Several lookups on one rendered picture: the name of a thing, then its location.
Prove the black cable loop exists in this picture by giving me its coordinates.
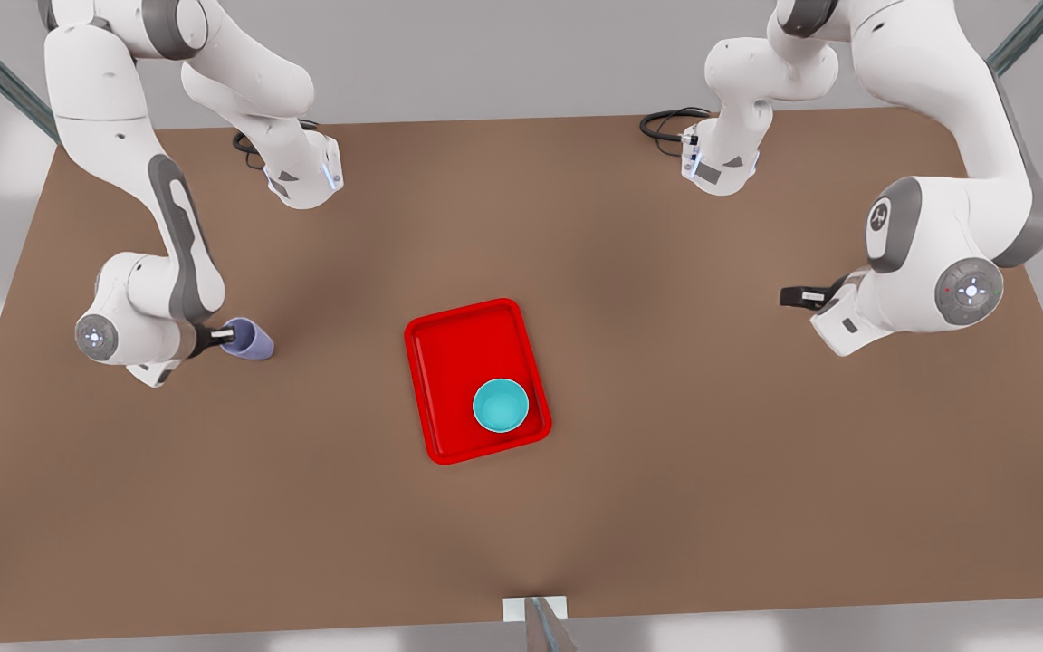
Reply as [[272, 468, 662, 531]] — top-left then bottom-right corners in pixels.
[[232, 119, 321, 171], [639, 107, 713, 158]]

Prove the purple cup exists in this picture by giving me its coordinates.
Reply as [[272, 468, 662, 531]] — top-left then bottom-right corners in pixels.
[[220, 317, 275, 361]]

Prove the teal bowl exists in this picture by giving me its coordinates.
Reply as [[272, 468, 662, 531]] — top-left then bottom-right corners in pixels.
[[472, 378, 531, 434]]

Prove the red tray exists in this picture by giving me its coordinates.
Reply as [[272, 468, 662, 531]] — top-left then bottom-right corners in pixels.
[[404, 297, 553, 466]]

